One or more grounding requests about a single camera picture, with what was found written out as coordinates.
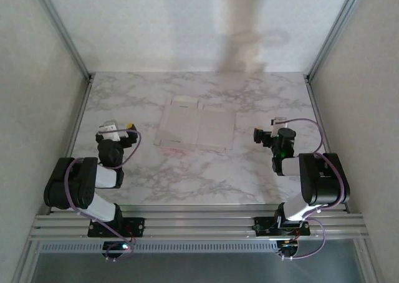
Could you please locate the grey metal sheet panel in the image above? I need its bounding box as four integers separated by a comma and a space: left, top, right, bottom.
31, 253, 365, 283

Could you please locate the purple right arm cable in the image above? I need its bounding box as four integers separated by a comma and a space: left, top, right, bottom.
282, 118, 347, 261

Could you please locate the grey slotted cable duct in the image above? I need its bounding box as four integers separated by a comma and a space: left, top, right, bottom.
39, 241, 359, 254

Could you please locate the aluminium frame post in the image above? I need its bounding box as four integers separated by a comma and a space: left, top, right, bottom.
29, 0, 94, 81
307, 0, 370, 81

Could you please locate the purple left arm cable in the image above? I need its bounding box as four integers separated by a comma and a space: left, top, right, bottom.
64, 128, 143, 261

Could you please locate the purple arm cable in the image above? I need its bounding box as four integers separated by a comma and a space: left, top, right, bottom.
282, 118, 347, 261
64, 128, 143, 261

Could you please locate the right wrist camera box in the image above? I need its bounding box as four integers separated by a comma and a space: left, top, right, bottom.
270, 117, 289, 137

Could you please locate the aluminium lower frame bar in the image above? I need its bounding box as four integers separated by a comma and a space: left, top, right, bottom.
12, 241, 41, 283
355, 239, 386, 283

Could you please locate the aluminium table side rail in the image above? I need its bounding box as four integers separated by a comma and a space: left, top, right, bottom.
304, 75, 349, 214
51, 75, 94, 214

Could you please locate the pink white cardboard box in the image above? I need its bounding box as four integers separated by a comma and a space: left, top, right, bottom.
153, 95, 237, 153

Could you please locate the aluminium mounting rail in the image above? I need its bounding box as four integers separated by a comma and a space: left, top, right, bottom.
27, 203, 368, 242

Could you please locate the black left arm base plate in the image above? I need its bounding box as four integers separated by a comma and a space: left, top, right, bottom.
87, 217, 146, 237

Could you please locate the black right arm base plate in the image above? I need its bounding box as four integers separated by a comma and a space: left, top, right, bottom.
252, 216, 312, 237

